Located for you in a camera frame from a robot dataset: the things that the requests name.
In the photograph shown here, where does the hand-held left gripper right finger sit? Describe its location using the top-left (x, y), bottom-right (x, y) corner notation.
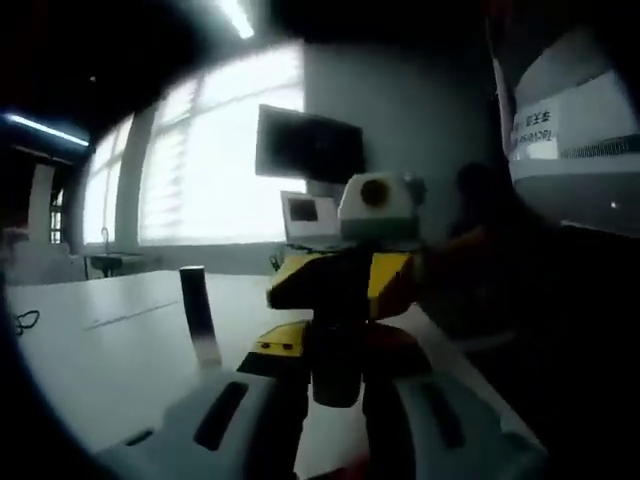
top-left (362, 324), bottom-right (549, 480)

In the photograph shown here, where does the white chest device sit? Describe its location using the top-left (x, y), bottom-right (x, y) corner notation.
top-left (494, 29), bottom-right (640, 236)

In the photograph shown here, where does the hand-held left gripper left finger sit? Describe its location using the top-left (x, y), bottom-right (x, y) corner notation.
top-left (97, 322), bottom-right (311, 480)

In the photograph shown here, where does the ceiling light strip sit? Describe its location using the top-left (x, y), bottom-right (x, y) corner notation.
top-left (2, 113), bottom-right (94, 147)
top-left (219, 0), bottom-right (256, 40)

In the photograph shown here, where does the black power cable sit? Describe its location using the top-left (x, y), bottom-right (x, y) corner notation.
top-left (12, 309), bottom-right (40, 336)

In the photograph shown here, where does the tall dark cosmetic bottle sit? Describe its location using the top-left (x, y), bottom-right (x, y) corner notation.
top-left (179, 265), bottom-right (222, 366)

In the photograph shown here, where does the white table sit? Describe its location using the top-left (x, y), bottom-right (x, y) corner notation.
top-left (4, 269), bottom-right (526, 451)

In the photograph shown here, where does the small grey cosmetic bottle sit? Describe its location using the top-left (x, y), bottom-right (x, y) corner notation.
top-left (307, 312), bottom-right (366, 409)

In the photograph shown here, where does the black wall monitor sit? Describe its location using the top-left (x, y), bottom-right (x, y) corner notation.
top-left (254, 103), bottom-right (365, 184)

